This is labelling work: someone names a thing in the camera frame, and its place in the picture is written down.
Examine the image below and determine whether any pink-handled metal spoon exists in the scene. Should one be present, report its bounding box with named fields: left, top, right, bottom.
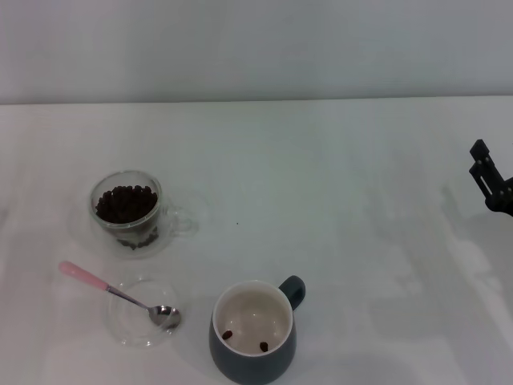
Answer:
left=59, top=261, right=181, bottom=330

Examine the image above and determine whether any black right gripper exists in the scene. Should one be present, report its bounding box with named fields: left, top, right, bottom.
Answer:
left=468, top=139, right=513, bottom=218

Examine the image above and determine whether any clear glass lid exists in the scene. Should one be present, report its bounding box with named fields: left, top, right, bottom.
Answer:
left=107, top=278, right=182, bottom=348

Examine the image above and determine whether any clear double-wall glass cup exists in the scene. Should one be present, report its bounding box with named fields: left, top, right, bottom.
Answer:
left=88, top=170, right=200, bottom=260

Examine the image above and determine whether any dark green ceramic mug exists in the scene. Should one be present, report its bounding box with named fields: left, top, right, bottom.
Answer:
left=208, top=274, right=307, bottom=385

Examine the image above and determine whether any pile of coffee beans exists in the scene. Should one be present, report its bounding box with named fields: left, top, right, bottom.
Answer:
left=95, top=184, right=160, bottom=250

